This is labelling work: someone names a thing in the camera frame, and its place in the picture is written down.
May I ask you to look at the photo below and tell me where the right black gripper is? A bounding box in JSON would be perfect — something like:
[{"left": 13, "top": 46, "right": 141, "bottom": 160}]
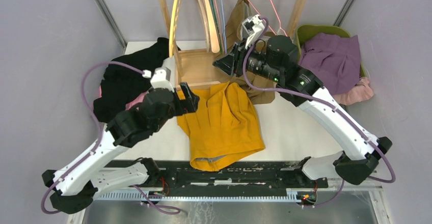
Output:
[{"left": 212, "top": 36, "right": 282, "bottom": 83}]

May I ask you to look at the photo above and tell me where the tan pleated skirt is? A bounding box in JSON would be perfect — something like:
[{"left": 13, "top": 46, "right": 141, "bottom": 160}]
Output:
[{"left": 218, "top": 0, "right": 275, "bottom": 105}]

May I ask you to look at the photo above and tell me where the yellow garment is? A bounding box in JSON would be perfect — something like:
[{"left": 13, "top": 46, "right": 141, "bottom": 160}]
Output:
[{"left": 177, "top": 82, "right": 265, "bottom": 172}]

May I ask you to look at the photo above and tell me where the pink wire hanger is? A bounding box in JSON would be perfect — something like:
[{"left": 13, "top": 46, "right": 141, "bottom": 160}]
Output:
[{"left": 247, "top": 0, "right": 288, "bottom": 36}]

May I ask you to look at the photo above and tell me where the yellow plastic hanger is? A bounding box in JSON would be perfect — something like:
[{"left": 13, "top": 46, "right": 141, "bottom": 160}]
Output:
[{"left": 169, "top": 0, "right": 182, "bottom": 57}]

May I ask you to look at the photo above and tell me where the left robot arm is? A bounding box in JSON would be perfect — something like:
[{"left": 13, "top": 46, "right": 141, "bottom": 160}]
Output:
[{"left": 41, "top": 82, "right": 200, "bottom": 214}]

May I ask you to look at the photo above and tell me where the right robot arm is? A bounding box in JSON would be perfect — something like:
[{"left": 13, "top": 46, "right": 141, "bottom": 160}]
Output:
[{"left": 213, "top": 36, "right": 396, "bottom": 187}]

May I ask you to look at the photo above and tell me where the beige wooden hanger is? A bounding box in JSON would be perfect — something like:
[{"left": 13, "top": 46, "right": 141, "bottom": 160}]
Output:
[{"left": 197, "top": 0, "right": 220, "bottom": 53}]

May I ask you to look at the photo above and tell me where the wooden hanger rack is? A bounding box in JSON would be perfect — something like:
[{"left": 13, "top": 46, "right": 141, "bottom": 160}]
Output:
[{"left": 152, "top": 0, "right": 314, "bottom": 91}]

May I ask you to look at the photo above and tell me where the green plastic hanger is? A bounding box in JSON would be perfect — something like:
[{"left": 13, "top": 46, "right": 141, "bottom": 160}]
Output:
[{"left": 204, "top": 0, "right": 220, "bottom": 24}]

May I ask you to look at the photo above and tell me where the black garment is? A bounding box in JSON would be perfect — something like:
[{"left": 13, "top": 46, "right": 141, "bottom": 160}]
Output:
[{"left": 93, "top": 37, "right": 169, "bottom": 123}]

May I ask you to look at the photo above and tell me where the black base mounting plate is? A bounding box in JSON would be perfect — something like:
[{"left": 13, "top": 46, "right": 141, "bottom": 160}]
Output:
[{"left": 127, "top": 160, "right": 329, "bottom": 198}]

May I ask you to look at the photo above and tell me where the green plastic bin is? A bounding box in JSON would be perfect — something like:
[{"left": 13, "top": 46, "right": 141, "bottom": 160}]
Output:
[{"left": 296, "top": 25, "right": 361, "bottom": 80}]

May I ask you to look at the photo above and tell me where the purple garment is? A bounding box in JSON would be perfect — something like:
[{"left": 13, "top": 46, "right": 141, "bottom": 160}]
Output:
[{"left": 299, "top": 33, "right": 361, "bottom": 95}]

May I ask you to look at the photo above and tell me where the light pink ruffled garment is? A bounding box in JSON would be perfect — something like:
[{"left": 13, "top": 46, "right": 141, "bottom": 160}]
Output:
[{"left": 333, "top": 77, "right": 374, "bottom": 106}]

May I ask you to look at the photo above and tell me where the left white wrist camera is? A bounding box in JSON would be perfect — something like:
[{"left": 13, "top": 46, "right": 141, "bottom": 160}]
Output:
[{"left": 142, "top": 67, "right": 174, "bottom": 92}]

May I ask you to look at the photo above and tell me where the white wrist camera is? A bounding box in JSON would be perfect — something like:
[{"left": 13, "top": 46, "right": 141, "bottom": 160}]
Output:
[
  {"left": 142, "top": 67, "right": 174, "bottom": 92},
  {"left": 240, "top": 14, "right": 265, "bottom": 48}
]

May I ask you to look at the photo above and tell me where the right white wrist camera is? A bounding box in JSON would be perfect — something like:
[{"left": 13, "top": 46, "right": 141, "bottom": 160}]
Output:
[{"left": 240, "top": 14, "right": 265, "bottom": 48}]

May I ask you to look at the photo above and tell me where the blue wire hanger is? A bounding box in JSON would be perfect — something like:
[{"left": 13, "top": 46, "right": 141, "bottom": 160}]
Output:
[{"left": 219, "top": 0, "right": 227, "bottom": 53}]

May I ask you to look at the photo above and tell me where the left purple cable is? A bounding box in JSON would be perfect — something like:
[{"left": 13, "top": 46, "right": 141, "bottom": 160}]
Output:
[{"left": 41, "top": 61, "right": 181, "bottom": 215}]

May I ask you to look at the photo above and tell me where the purple cable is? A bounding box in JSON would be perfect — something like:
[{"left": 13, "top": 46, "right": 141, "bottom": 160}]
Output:
[
  {"left": 41, "top": 61, "right": 181, "bottom": 215},
  {"left": 242, "top": 16, "right": 396, "bottom": 208}
]

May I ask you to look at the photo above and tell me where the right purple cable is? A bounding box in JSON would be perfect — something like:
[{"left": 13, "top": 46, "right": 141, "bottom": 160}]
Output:
[{"left": 242, "top": 16, "right": 396, "bottom": 208}]

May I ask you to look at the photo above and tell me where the aluminium frame rail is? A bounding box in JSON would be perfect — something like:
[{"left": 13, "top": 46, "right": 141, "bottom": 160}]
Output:
[{"left": 66, "top": 179, "right": 392, "bottom": 223}]

